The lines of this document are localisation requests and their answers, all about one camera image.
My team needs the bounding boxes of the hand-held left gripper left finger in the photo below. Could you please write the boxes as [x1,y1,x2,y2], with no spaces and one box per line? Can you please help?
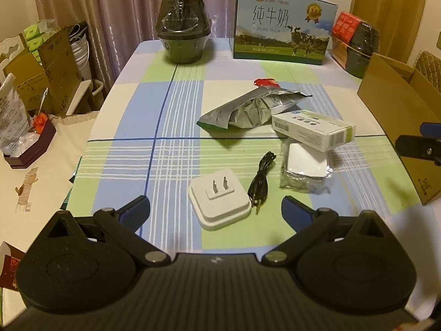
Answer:
[36,195,170,266]

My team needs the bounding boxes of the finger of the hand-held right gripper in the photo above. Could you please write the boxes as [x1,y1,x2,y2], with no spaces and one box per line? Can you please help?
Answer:
[396,122,441,166]

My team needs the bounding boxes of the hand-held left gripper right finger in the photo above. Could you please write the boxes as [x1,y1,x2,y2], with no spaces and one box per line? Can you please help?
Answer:
[262,196,409,266]

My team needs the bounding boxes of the black audio cable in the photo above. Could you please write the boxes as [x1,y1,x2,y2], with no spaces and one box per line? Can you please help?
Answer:
[247,151,277,215]

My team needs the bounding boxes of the brown cardboard box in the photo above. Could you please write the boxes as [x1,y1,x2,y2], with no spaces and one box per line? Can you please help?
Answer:
[356,52,441,207]

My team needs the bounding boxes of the plastic-wrapped white pack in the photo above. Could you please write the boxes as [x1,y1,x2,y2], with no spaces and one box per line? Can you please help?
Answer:
[279,140,334,194]

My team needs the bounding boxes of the white power adapter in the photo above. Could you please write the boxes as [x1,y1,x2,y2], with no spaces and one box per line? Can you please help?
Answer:
[187,167,252,231]

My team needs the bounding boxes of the long white medicine box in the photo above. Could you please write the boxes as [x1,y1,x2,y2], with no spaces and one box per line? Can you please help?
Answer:
[271,108,356,152]

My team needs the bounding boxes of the silver foil bag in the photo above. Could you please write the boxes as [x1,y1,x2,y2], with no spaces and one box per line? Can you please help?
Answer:
[196,86,313,132]

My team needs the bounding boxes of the checked cloth desktop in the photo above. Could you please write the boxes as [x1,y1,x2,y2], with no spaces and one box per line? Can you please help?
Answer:
[64,39,428,256]

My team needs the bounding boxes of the quilted beige chair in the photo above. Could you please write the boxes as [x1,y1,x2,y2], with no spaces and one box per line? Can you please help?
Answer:
[412,50,441,94]

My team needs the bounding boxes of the cream embroidered cloth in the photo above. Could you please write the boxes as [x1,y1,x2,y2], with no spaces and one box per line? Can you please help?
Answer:
[0,112,104,249]

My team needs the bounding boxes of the dark red tray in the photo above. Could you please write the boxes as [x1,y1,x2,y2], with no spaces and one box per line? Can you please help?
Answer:
[4,121,57,169]

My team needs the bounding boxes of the white wooden plank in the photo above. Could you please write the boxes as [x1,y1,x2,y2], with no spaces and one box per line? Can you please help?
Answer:
[65,79,93,116]

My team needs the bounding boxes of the orange ornament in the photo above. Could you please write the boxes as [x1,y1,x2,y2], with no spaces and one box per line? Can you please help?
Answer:
[31,114,49,135]

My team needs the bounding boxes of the red patterned box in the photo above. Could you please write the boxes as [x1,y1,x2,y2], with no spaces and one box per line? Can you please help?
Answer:
[331,11,362,68]

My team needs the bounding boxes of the red printed carton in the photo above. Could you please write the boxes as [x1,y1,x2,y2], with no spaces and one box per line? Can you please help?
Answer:
[0,241,25,290]

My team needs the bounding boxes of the thin metal stick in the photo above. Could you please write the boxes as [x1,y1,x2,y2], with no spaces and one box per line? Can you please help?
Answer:
[37,88,49,114]

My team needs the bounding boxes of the printed white plastic bag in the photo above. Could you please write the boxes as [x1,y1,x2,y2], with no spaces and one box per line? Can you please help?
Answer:
[0,73,31,156]

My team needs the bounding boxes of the tall brown cardboard carton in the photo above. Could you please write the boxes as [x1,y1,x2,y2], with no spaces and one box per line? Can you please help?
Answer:
[37,28,83,115]

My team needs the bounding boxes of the white plastic bucket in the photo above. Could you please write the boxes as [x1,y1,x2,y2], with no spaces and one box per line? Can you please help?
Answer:
[69,24,93,80]

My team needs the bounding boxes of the blue green milk carton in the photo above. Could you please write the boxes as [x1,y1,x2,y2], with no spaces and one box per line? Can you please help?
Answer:
[230,0,339,66]

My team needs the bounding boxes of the small brown cardboard carton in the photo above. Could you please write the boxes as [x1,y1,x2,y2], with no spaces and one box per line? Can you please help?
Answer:
[3,53,47,111]

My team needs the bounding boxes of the wrapped black bowl stack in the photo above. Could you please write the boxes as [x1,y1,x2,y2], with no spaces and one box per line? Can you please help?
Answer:
[154,0,211,64]

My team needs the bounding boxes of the green tissue packs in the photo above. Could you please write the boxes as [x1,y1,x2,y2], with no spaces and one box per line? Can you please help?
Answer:
[23,21,57,52]

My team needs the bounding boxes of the white carved chair back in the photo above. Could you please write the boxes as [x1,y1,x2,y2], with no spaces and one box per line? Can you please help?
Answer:
[0,34,26,66]

